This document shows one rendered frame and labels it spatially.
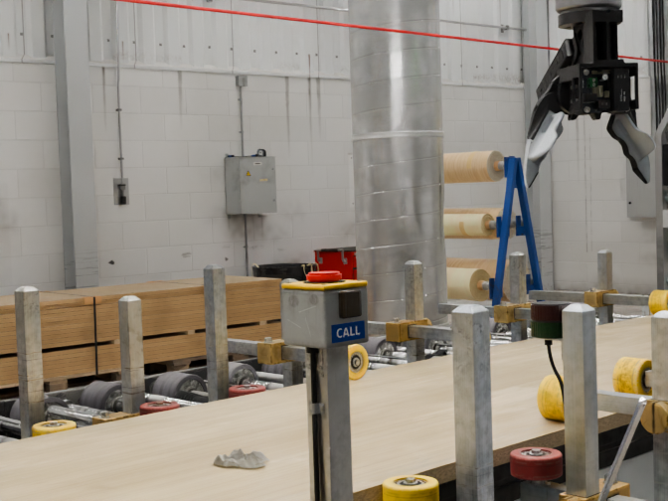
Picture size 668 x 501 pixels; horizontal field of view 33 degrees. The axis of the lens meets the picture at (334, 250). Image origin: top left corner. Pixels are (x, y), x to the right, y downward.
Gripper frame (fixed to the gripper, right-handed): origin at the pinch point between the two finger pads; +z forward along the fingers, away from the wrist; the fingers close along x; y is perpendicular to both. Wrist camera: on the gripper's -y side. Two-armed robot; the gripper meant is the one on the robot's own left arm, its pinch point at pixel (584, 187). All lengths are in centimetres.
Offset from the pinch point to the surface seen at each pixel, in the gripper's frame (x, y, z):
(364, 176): 70, -443, -8
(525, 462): 5, -36, 42
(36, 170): -118, -785, -25
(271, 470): -33, -43, 42
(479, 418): -10.2, -11.2, 29.2
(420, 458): -10, -43, 42
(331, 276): -31.6, 3.3, 8.9
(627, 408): 28, -50, 38
